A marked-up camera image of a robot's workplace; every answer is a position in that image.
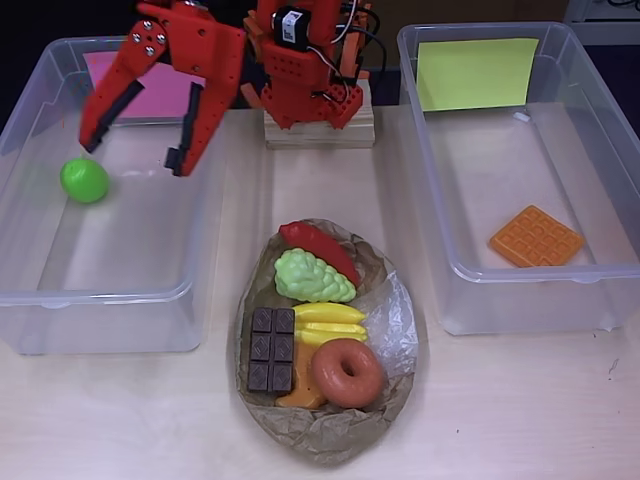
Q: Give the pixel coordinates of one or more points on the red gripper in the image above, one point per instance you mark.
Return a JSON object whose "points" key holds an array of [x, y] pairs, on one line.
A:
{"points": [[200, 47]]}

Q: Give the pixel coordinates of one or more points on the green toy apple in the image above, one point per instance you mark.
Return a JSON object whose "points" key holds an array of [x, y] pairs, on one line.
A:
{"points": [[85, 180]]}

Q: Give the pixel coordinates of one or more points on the pale green toy grapes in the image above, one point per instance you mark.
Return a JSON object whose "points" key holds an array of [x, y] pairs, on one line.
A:
{"points": [[310, 277]]}

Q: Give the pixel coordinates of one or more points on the brown toy chocolate bar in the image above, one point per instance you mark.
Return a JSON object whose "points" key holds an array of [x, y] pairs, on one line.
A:
{"points": [[272, 350]]}

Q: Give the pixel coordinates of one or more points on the yellow toy bananas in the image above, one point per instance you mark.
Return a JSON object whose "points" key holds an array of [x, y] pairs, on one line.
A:
{"points": [[335, 322]]}

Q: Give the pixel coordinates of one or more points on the red robot arm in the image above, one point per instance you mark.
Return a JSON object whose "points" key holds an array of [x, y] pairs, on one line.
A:
{"points": [[290, 75]]}

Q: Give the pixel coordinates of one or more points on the pink paper label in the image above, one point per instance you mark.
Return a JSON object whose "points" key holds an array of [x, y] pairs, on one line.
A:
{"points": [[165, 97]]}

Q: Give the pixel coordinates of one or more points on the clear plastic bin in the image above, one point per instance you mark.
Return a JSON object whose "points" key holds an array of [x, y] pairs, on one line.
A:
{"points": [[125, 225], [525, 165]]}

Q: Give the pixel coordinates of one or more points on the yellow paper label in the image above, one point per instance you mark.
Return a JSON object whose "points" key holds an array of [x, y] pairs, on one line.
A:
{"points": [[475, 75]]}

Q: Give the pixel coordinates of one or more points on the orange plastic clamp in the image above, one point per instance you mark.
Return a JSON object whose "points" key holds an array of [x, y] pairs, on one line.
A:
{"points": [[252, 95], [352, 50]]}

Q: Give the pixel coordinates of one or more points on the wooden base block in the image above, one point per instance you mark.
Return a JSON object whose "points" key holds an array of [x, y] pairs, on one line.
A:
{"points": [[320, 135]]}

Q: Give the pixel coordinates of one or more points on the red toy chili pepper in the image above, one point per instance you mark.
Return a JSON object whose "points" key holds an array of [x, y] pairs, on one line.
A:
{"points": [[325, 245]]}

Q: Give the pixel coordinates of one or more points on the orange toy croissant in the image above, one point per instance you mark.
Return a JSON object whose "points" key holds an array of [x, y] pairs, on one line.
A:
{"points": [[300, 397]]}

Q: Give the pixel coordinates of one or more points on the crumpled brown paper bag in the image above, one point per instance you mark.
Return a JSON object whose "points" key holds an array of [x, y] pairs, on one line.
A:
{"points": [[320, 440]]}

